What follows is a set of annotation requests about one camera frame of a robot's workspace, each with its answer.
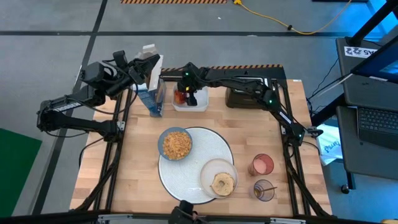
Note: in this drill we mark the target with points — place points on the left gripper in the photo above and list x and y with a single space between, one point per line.
141 73

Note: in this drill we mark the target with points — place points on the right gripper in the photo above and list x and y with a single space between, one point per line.
188 81

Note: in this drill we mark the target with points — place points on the red apple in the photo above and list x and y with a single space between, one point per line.
179 98

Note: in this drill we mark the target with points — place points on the blue cereal box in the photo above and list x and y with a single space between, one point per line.
152 102

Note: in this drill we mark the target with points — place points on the toasted bagel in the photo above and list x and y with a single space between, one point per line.
223 184

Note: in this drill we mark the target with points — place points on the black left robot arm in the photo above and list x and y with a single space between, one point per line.
81 124

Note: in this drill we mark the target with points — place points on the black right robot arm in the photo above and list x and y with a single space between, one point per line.
236 81

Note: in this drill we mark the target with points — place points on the white plastic bin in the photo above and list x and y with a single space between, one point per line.
201 102

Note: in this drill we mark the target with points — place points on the golden cereal flakes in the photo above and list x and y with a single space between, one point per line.
177 145

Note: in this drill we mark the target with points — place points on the blue plastic bowl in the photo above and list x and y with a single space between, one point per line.
160 146

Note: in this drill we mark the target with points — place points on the cream round plate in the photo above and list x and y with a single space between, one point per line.
214 166

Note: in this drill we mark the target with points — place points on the white round woven placemat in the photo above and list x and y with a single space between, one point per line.
183 182

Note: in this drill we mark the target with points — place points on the pink tumbler with smoothie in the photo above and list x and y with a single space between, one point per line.
260 166

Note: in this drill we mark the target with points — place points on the wooden stirring stick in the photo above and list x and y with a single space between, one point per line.
267 188

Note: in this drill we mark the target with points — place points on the purple transparent tumbler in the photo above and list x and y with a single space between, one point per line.
262 196

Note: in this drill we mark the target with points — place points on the white printed paper sheet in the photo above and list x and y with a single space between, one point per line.
329 147

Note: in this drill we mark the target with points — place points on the green floor mat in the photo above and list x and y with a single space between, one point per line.
18 174

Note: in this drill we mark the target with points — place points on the white printed sticker label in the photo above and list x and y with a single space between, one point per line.
357 52

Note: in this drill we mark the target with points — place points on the black cart caster wheel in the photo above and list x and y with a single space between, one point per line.
345 188

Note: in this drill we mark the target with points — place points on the grey laptop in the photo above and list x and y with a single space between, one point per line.
376 119

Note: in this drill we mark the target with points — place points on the laptop computer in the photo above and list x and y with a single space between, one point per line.
367 161

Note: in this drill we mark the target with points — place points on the dark tilted monitor screen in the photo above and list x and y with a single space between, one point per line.
382 65

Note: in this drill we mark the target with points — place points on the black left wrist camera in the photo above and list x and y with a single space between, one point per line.
120 60

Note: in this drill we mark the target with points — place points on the silver frame bracket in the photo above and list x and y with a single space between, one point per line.
287 221
113 218
121 126

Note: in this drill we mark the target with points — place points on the black aluminium table frame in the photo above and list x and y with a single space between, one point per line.
109 174

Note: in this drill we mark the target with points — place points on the black table-level camera mount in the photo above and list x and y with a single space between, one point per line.
185 213

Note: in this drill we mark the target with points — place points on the black diagonal stand post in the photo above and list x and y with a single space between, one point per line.
373 21

